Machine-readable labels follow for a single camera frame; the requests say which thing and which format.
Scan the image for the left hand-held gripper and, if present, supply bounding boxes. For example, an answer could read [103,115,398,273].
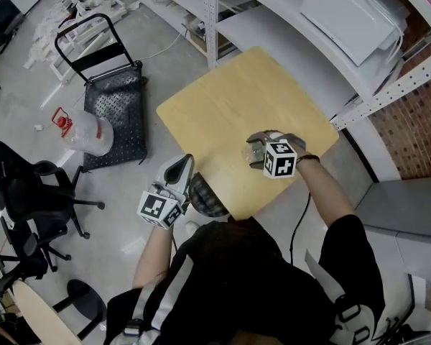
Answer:
[136,153,195,231]

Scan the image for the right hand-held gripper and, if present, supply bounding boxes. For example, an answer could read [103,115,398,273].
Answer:
[246,130,307,181]

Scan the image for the clear plastic trash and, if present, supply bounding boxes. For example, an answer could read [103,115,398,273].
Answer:
[241,143,266,165]

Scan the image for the person's right forearm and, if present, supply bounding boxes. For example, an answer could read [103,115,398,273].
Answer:
[295,157,356,228]

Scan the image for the person's left forearm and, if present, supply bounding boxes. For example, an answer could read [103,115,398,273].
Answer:
[131,224,177,291]

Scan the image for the clear water jug red cap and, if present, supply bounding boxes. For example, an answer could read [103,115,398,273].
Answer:
[52,106,115,156]

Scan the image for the black platform trolley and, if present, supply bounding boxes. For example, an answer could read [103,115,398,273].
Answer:
[54,13,149,173]

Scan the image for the person's black shirt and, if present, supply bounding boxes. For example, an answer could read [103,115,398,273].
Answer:
[105,213,386,345]

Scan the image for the white metal shelf rack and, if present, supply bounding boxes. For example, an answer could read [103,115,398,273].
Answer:
[127,0,431,183]

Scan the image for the black round stool base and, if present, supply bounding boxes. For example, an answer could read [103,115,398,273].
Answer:
[52,278,108,339]

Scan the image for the black office chair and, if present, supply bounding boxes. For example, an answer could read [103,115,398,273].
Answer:
[0,139,106,239]
[0,216,73,290]

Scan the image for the white appliance panel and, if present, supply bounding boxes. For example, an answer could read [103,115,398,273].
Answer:
[300,0,411,68]

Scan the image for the pile of white frames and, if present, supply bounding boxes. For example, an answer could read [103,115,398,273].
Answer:
[22,0,147,86]

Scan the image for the black cable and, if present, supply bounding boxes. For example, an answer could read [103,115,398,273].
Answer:
[289,191,312,266]

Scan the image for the white harness strap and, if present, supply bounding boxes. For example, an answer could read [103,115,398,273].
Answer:
[304,249,376,345]
[121,255,195,345]

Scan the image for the white floor cable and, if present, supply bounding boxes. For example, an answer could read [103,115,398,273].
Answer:
[142,32,183,63]

